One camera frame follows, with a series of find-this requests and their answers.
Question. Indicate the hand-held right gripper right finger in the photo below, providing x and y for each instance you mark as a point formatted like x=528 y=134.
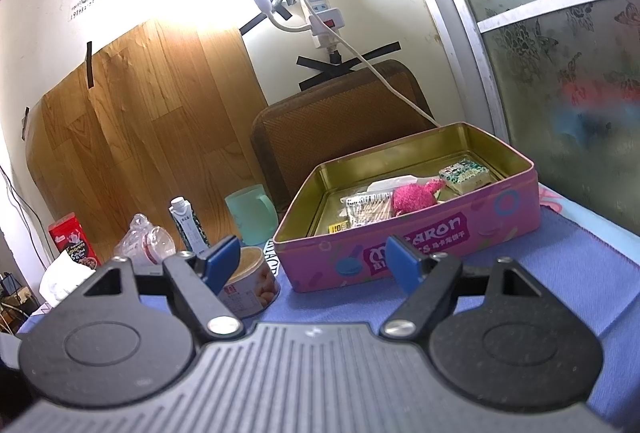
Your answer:
x=402 y=262

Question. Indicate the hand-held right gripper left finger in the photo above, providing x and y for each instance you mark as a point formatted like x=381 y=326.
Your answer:
x=222 y=262

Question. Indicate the pink tin box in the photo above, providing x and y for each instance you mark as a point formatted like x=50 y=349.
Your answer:
x=450 y=233

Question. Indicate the bag of cotton swabs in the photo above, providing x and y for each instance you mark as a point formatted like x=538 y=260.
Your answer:
x=370 y=210

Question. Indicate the pink plush toy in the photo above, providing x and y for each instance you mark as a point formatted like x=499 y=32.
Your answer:
x=412 y=198

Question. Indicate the small green-printed tissue pack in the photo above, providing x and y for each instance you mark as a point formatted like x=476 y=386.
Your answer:
x=465 y=173

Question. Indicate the paper cup container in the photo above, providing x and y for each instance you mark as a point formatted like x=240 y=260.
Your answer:
x=255 y=283

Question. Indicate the teal plastic cup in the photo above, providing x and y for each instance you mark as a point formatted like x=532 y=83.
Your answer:
x=250 y=218

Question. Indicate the green and white drink carton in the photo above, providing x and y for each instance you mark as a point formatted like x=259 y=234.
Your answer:
x=187 y=223

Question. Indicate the clear plastic bag of cups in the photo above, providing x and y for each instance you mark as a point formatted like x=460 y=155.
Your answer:
x=150 y=243

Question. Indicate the blue printed blanket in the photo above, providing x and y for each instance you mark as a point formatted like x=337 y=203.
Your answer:
x=550 y=273

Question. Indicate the red cereal box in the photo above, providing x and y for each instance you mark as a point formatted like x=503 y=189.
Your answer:
x=70 y=238

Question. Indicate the large white tissue bag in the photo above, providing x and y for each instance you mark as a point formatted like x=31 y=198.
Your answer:
x=65 y=278

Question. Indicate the light blue printed sheet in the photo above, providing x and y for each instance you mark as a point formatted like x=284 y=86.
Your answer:
x=585 y=223

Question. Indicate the black tape cross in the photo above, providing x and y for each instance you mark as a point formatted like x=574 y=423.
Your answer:
x=325 y=73

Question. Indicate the short black tape strip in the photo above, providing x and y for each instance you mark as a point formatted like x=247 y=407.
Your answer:
x=26 y=123
x=90 y=63

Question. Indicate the frosted glass sliding door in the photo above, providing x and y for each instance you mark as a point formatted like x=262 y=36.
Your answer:
x=550 y=63

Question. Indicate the white power strip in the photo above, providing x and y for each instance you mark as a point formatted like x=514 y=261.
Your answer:
x=320 y=3

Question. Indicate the wooden wall panel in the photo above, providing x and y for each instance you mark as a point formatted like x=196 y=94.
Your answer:
x=150 y=113

